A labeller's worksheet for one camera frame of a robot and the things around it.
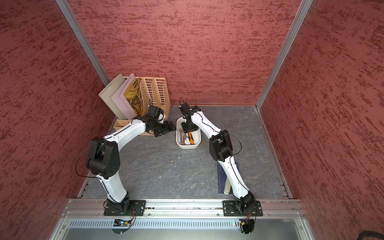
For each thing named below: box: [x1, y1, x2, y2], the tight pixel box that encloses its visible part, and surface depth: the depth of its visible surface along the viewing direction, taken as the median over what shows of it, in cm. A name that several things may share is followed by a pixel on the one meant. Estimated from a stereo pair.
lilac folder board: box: [111, 73, 138, 120], surface depth 94 cm
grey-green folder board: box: [98, 73, 129, 120], surface depth 92 cm
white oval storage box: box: [175, 117, 202, 150], surface depth 99 cm
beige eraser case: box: [224, 176, 231, 195], surface depth 78 cm
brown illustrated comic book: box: [124, 77, 144, 116], surface depth 102 cm
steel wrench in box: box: [178, 128, 189, 146], surface depth 102 cm
